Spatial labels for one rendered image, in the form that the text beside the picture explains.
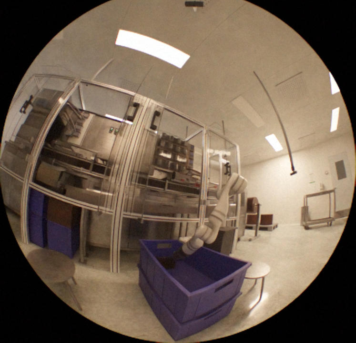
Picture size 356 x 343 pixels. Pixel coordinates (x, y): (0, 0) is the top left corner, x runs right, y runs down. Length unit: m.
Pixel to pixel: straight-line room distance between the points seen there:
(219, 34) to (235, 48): 0.31
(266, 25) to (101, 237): 3.24
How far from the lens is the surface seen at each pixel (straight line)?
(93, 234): 1.42
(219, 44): 2.04
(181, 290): 0.46
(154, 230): 1.46
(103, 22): 2.37
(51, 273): 0.76
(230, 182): 0.63
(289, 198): 5.08
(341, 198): 5.24
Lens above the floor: 0.73
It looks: 19 degrees up
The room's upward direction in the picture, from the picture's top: 7 degrees clockwise
